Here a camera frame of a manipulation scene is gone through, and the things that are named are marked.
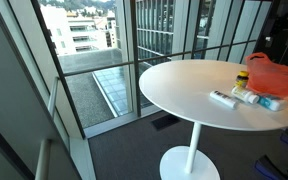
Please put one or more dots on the white pill bottle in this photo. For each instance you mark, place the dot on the white pill bottle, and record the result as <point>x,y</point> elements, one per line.
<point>245,95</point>

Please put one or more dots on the yellow cap dark bottle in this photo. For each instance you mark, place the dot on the yellow cap dark bottle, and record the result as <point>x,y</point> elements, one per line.
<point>242,79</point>

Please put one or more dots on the white blue labelled bottle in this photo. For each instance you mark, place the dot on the white blue labelled bottle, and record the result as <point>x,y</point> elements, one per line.
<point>272,102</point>

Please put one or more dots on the floor air vent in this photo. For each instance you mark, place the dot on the floor air vent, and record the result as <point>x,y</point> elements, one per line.
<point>164,122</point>

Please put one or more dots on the white tube with barcode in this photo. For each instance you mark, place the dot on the white tube with barcode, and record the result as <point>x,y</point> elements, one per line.
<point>224,99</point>

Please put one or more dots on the orange plastic bag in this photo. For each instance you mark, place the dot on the orange plastic bag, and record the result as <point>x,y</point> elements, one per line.
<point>266,76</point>

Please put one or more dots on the black blue equipment base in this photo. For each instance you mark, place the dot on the black blue equipment base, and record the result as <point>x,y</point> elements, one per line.
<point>284,156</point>

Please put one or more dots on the round white pedestal table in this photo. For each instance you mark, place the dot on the round white pedestal table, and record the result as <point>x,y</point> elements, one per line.
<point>182,88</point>

